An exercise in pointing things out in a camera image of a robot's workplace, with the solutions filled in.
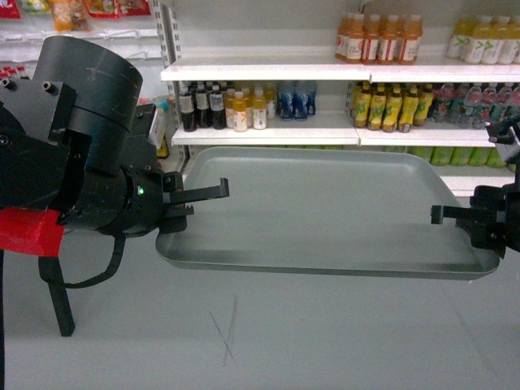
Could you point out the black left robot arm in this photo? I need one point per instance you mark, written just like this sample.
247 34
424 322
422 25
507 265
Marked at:
74 140

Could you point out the dark cola bottle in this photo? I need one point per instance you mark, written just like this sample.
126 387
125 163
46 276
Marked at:
187 109

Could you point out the white yellow drink bottle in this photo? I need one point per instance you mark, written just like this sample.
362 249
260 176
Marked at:
240 118

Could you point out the red left wrist block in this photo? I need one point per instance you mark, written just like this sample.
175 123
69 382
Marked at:
31 232

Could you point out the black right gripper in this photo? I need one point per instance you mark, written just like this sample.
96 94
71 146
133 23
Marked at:
495 225

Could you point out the grey silver tray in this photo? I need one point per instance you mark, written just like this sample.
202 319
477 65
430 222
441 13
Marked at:
327 212

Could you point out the white metal shelf unit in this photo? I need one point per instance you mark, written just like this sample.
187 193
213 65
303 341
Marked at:
250 42

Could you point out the yellow snack bag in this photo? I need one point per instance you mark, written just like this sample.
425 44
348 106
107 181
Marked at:
69 16

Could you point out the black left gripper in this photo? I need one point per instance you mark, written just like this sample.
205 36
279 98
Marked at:
139 197

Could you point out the orange juice bottle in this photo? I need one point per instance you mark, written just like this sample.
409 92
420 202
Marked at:
350 38

